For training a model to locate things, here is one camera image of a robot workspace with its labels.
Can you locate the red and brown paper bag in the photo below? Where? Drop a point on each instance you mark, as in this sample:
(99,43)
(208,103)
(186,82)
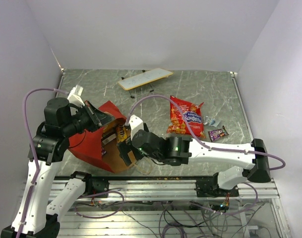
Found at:
(99,148)

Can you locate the small white blue wrapper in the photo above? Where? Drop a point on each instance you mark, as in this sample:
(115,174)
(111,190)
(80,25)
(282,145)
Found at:
(211,122)

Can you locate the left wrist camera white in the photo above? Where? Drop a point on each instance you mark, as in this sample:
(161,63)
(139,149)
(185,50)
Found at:
(74,96)

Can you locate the small whiteboard on stand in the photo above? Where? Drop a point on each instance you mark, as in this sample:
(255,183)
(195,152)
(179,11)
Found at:
(142,79)

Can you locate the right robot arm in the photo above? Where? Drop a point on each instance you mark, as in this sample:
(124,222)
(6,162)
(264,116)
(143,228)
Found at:
(248,161)

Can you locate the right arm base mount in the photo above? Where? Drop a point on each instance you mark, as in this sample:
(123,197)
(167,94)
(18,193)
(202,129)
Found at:
(204,188)

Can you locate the red candy bag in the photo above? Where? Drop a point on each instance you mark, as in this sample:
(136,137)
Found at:
(191,113)

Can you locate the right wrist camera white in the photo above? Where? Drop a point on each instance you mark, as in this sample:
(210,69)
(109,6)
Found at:
(135,124)

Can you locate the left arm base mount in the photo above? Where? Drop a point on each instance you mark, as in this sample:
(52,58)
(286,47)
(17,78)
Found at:
(94,186)

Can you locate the yellow m&m's pack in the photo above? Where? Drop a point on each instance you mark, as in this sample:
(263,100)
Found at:
(121,133)

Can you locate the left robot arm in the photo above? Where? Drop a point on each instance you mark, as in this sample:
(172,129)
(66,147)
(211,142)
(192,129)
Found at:
(64,118)

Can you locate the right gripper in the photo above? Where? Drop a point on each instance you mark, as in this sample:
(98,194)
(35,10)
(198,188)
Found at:
(124,148)

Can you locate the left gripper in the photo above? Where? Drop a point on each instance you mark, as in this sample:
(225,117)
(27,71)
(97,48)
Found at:
(97,117)

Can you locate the aluminium rail frame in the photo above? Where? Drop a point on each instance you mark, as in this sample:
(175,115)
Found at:
(167,207)

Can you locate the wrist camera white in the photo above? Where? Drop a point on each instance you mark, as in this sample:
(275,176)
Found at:
(74,96)
(135,124)

